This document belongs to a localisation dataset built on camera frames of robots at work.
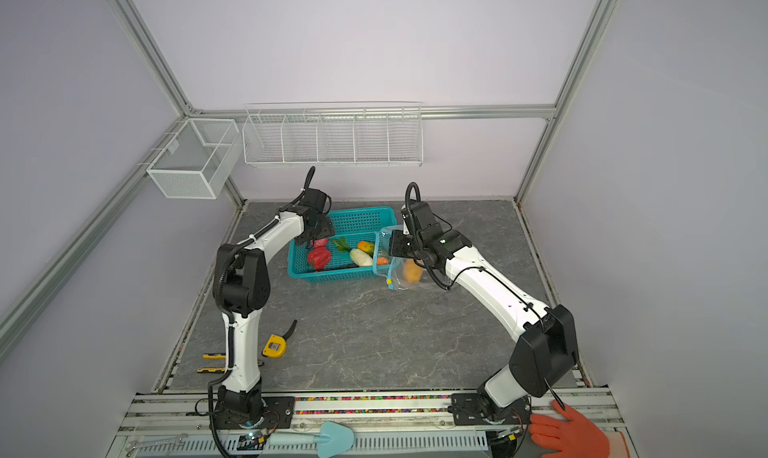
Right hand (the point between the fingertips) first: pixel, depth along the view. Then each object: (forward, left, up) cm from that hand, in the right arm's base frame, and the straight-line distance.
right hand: (392, 244), depth 81 cm
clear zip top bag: (-3, -2, -10) cm, 11 cm away
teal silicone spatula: (-42, +14, -22) cm, 49 cm away
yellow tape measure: (-21, +33, -19) cm, 43 cm away
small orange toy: (+3, +4, -14) cm, 15 cm away
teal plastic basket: (+10, +16, -18) cm, 26 cm away
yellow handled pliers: (-27, +49, -20) cm, 59 cm away
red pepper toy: (+7, +25, -16) cm, 30 cm away
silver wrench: (-42, +53, -22) cm, 71 cm away
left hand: (+15, +25, -14) cm, 33 cm away
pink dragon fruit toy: (+13, +25, -16) cm, 32 cm away
